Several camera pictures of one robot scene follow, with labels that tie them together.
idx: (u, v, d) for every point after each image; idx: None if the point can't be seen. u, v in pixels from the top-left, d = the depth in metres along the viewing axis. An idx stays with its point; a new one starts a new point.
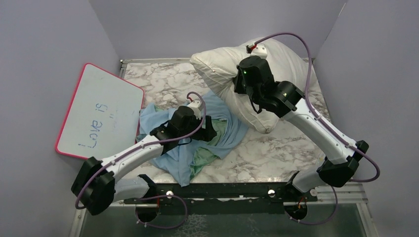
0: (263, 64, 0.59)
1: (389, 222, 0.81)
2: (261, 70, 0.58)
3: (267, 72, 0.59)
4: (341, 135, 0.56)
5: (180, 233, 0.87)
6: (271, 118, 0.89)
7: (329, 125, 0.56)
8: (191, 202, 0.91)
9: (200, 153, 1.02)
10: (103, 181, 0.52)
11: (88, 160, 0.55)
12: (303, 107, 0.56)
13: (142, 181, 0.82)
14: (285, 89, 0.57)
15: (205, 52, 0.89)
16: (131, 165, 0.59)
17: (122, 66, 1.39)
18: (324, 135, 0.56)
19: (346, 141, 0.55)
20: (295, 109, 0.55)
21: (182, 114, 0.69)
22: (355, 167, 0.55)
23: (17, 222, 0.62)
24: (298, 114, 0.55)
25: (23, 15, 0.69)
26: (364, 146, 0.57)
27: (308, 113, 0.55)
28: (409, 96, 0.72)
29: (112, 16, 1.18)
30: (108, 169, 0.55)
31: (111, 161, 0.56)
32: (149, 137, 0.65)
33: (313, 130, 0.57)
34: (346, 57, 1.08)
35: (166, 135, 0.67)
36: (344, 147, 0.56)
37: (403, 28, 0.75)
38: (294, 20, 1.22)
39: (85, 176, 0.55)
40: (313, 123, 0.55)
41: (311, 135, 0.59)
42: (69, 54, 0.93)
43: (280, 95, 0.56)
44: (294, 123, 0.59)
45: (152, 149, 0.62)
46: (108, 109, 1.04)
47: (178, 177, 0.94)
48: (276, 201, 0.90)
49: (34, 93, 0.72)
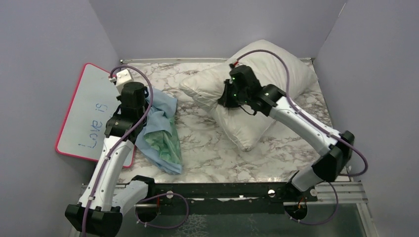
0: (247, 70, 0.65)
1: (389, 223, 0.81)
2: (246, 75, 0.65)
3: (252, 77, 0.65)
4: (322, 126, 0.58)
5: (180, 233, 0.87)
6: (249, 138, 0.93)
7: (310, 117, 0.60)
8: (192, 202, 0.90)
9: (154, 137, 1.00)
10: (97, 219, 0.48)
11: (69, 210, 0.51)
12: (284, 104, 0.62)
13: (140, 182, 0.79)
14: (269, 91, 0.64)
15: (191, 78, 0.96)
16: (111, 182, 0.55)
17: (122, 67, 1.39)
18: (305, 126, 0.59)
19: (327, 131, 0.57)
20: (276, 105, 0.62)
21: (131, 92, 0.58)
22: (339, 155, 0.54)
23: (17, 223, 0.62)
24: (279, 109, 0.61)
25: (23, 14, 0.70)
26: (348, 136, 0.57)
27: (288, 108, 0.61)
28: (409, 95, 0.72)
29: (112, 16, 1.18)
30: (92, 206, 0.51)
31: (89, 197, 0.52)
32: (107, 139, 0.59)
33: (296, 124, 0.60)
34: (346, 57, 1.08)
35: (126, 121, 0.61)
36: (326, 137, 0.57)
37: (404, 27, 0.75)
38: (294, 20, 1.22)
39: (77, 223, 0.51)
40: (294, 117, 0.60)
41: (295, 129, 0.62)
42: (68, 54, 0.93)
43: (263, 95, 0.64)
44: (281, 120, 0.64)
45: (120, 153, 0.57)
46: (108, 109, 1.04)
47: (166, 168, 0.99)
48: (276, 201, 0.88)
49: (34, 93, 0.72)
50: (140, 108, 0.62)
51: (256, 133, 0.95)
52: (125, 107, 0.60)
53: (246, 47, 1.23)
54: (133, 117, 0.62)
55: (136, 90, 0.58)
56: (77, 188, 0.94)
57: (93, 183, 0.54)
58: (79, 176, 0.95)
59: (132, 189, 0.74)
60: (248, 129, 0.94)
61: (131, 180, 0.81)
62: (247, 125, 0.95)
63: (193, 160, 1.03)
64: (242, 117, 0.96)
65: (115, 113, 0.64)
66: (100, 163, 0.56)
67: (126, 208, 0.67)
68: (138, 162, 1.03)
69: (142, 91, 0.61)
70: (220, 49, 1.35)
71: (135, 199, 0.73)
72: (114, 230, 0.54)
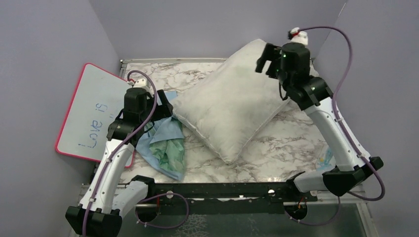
0: (306, 54, 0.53)
1: (389, 223, 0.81)
2: (302, 59, 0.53)
3: (306, 63, 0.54)
4: (356, 144, 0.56)
5: (180, 233, 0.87)
6: (229, 154, 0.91)
7: (348, 131, 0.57)
8: (192, 202, 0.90)
9: (158, 146, 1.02)
10: (97, 220, 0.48)
11: (68, 212, 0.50)
12: (327, 106, 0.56)
13: (139, 183, 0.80)
14: (316, 84, 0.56)
15: (173, 100, 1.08)
16: (112, 185, 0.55)
17: (122, 66, 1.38)
18: (339, 138, 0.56)
19: (359, 151, 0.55)
20: (318, 104, 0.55)
21: (135, 97, 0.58)
22: (362, 178, 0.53)
23: (18, 222, 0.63)
24: (320, 110, 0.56)
25: (24, 14, 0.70)
26: (377, 163, 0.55)
27: (329, 112, 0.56)
28: (408, 95, 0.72)
29: (112, 16, 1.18)
30: (92, 208, 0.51)
31: (90, 199, 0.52)
32: (109, 142, 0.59)
33: (329, 131, 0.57)
34: (346, 57, 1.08)
35: (127, 125, 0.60)
36: (356, 156, 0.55)
37: (403, 28, 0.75)
38: (295, 20, 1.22)
39: (77, 225, 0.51)
40: (331, 124, 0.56)
41: (326, 136, 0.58)
42: (69, 54, 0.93)
43: (309, 87, 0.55)
44: (313, 119, 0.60)
45: (121, 156, 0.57)
46: (108, 109, 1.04)
47: (167, 174, 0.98)
48: (276, 201, 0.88)
49: (35, 92, 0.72)
50: (141, 112, 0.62)
51: (237, 146, 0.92)
52: (128, 112, 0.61)
53: (246, 46, 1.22)
54: (135, 122, 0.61)
55: (139, 95, 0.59)
56: (77, 188, 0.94)
57: (94, 185, 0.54)
58: (79, 175, 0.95)
59: (131, 190, 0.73)
60: (228, 143, 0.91)
61: (130, 181, 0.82)
62: (225, 138, 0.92)
63: (193, 160, 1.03)
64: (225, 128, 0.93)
65: (118, 117, 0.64)
66: (101, 166, 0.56)
67: (126, 208, 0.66)
68: (138, 162, 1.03)
69: (145, 96, 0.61)
70: (220, 49, 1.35)
71: (134, 201, 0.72)
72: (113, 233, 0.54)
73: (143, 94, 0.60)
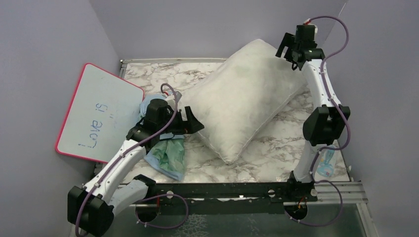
0: (310, 26, 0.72)
1: (388, 222, 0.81)
2: (306, 29, 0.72)
3: (310, 34, 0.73)
4: (331, 92, 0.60)
5: (180, 233, 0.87)
6: (230, 154, 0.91)
7: (328, 81, 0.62)
8: (191, 202, 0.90)
9: (158, 146, 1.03)
10: (94, 205, 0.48)
11: (73, 191, 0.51)
12: (317, 63, 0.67)
13: (140, 183, 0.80)
14: (314, 50, 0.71)
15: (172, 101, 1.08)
16: (118, 178, 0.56)
17: (122, 66, 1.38)
18: (317, 83, 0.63)
19: (330, 95, 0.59)
20: (310, 60, 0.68)
21: (156, 108, 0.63)
22: (326, 114, 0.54)
23: (18, 222, 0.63)
24: (308, 64, 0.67)
25: (24, 15, 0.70)
26: (346, 109, 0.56)
27: (316, 66, 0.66)
28: (408, 96, 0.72)
29: (112, 16, 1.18)
30: (94, 193, 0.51)
31: (95, 183, 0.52)
32: (126, 141, 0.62)
33: (313, 81, 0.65)
34: (346, 57, 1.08)
35: (144, 133, 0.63)
36: (327, 99, 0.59)
37: (404, 27, 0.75)
38: (295, 20, 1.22)
39: (75, 209, 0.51)
40: (314, 74, 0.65)
41: (311, 87, 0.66)
42: (69, 54, 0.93)
43: (307, 50, 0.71)
44: (307, 78, 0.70)
45: (134, 155, 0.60)
46: (108, 109, 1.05)
47: (167, 174, 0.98)
48: (276, 201, 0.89)
49: (34, 93, 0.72)
50: (159, 122, 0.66)
51: (237, 146, 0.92)
52: (147, 121, 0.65)
53: (245, 47, 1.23)
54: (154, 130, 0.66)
55: (160, 107, 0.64)
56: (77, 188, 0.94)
57: (102, 173, 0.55)
58: (80, 176, 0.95)
59: (131, 188, 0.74)
60: (230, 144, 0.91)
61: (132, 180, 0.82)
62: (225, 138, 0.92)
63: (193, 160, 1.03)
64: (226, 129, 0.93)
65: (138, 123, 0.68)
66: (113, 158, 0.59)
67: (122, 205, 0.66)
68: (138, 162, 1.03)
69: (165, 108, 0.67)
70: (220, 49, 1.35)
71: (132, 198, 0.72)
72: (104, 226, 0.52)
73: (164, 106, 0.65)
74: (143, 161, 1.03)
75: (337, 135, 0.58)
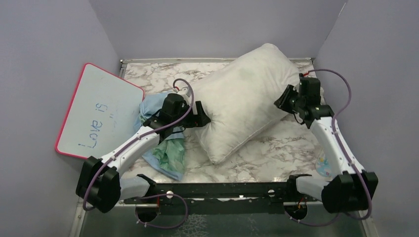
0: (316, 83, 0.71)
1: (388, 222, 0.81)
2: (311, 86, 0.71)
3: (315, 91, 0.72)
4: (350, 155, 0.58)
5: (180, 233, 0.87)
6: (216, 153, 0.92)
7: (343, 142, 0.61)
8: (192, 202, 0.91)
9: (159, 146, 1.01)
10: (106, 177, 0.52)
11: (89, 160, 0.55)
12: (327, 122, 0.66)
13: (142, 179, 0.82)
14: (321, 107, 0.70)
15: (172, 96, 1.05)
16: (131, 157, 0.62)
17: (122, 66, 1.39)
18: (332, 145, 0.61)
19: (350, 159, 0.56)
20: (319, 119, 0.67)
21: (172, 101, 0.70)
22: (349, 183, 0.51)
23: (18, 222, 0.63)
24: (318, 123, 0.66)
25: (24, 15, 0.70)
26: (371, 177, 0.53)
27: (327, 126, 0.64)
28: (409, 96, 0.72)
29: (112, 16, 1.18)
30: (109, 164, 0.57)
31: (111, 156, 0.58)
32: (143, 128, 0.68)
33: (327, 142, 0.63)
34: (346, 57, 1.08)
35: (159, 123, 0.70)
36: (347, 164, 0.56)
37: (406, 28, 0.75)
38: (294, 20, 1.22)
39: (86, 177, 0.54)
40: (327, 134, 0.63)
41: (327, 150, 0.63)
42: (69, 54, 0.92)
43: (314, 107, 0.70)
44: (317, 135, 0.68)
45: (148, 140, 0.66)
46: (108, 109, 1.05)
47: (165, 173, 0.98)
48: (276, 201, 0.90)
49: (34, 93, 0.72)
50: (174, 115, 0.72)
51: (226, 148, 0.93)
52: (164, 113, 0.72)
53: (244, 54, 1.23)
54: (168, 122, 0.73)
55: (176, 101, 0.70)
56: None
57: (118, 148, 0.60)
58: None
59: (135, 180, 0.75)
60: (220, 144, 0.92)
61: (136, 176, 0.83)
62: (216, 138, 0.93)
63: (193, 160, 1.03)
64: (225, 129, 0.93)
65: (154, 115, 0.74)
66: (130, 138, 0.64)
67: (124, 195, 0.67)
68: (138, 162, 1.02)
69: (181, 103, 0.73)
70: (220, 49, 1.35)
71: (133, 191, 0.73)
72: (109, 202, 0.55)
73: (180, 101, 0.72)
74: (142, 160, 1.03)
75: (365, 203, 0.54)
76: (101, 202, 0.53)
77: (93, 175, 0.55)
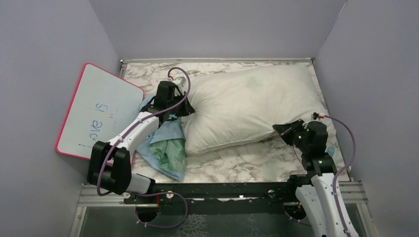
0: (324, 136, 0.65)
1: (389, 223, 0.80)
2: (317, 138, 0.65)
3: (322, 141, 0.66)
4: (346, 220, 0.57)
5: (180, 233, 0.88)
6: (191, 144, 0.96)
7: (342, 206, 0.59)
8: (192, 202, 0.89)
9: (158, 146, 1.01)
10: (119, 157, 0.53)
11: (97, 144, 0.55)
12: (328, 180, 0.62)
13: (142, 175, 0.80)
14: (323, 158, 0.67)
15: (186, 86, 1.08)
16: (135, 141, 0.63)
17: (122, 66, 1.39)
18: (330, 206, 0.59)
19: (347, 226, 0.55)
20: (321, 176, 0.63)
21: (166, 86, 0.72)
22: None
23: (17, 222, 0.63)
24: (319, 180, 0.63)
25: (23, 14, 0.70)
26: None
27: (328, 185, 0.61)
28: (410, 96, 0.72)
29: (112, 16, 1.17)
30: (119, 145, 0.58)
31: (119, 138, 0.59)
32: (142, 113, 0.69)
33: (325, 201, 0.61)
34: (346, 56, 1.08)
35: (156, 109, 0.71)
36: (342, 229, 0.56)
37: (407, 27, 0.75)
38: (295, 20, 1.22)
39: (97, 162, 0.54)
40: (327, 194, 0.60)
41: (322, 205, 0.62)
42: (68, 54, 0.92)
43: (316, 161, 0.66)
44: (316, 188, 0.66)
45: (150, 123, 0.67)
46: (108, 109, 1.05)
47: (165, 173, 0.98)
48: (276, 201, 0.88)
49: (34, 92, 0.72)
50: (169, 101, 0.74)
51: (201, 142, 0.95)
52: (158, 99, 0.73)
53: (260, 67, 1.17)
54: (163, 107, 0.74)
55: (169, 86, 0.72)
56: (77, 188, 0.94)
57: (123, 132, 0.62)
58: (80, 176, 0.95)
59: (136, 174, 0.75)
60: (197, 136, 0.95)
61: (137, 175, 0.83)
62: (197, 132, 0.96)
63: (193, 160, 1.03)
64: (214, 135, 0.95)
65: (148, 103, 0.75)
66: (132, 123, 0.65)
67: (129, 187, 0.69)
68: (138, 162, 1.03)
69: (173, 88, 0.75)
70: (220, 49, 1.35)
71: (137, 184, 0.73)
72: (123, 182, 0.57)
73: (172, 87, 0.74)
74: (142, 161, 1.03)
75: None
76: (114, 185, 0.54)
77: (104, 159, 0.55)
